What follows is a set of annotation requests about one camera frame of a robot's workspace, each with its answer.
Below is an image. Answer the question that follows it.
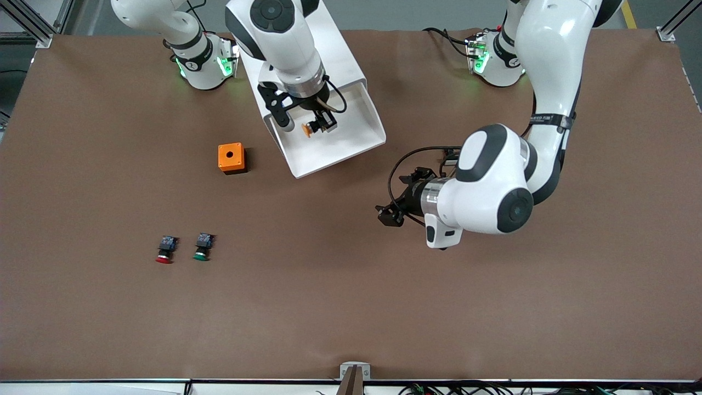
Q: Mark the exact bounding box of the green push button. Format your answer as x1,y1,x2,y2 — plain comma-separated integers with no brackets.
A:
193,233,216,262

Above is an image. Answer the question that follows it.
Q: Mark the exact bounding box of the red push button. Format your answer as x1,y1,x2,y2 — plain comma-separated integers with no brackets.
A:
155,236,179,264

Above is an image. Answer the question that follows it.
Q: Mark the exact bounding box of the brown table cover mat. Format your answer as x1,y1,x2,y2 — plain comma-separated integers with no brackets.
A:
0,27,702,381

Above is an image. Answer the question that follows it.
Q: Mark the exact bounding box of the orange box with hole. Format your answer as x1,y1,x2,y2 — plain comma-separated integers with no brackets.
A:
218,143,247,175

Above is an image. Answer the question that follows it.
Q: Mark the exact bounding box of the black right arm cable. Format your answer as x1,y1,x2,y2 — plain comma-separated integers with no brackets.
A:
322,76,348,114

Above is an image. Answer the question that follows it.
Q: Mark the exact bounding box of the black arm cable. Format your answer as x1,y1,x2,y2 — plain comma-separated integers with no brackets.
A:
322,76,348,114
388,145,462,227

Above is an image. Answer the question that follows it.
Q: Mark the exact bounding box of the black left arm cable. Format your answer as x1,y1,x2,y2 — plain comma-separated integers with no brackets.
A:
388,145,462,227

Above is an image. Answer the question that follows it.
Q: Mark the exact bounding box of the black base cable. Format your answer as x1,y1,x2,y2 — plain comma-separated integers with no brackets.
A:
422,26,473,59

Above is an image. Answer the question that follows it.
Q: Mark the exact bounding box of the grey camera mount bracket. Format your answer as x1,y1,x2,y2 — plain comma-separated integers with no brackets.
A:
336,362,371,395

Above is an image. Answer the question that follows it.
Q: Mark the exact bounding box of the black cable bundle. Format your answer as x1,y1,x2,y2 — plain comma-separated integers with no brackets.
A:
398,381,702,395

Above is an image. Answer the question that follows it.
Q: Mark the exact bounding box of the aluminium frame post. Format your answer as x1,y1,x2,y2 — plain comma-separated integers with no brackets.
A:
0,0,75,50
655,0,702,42

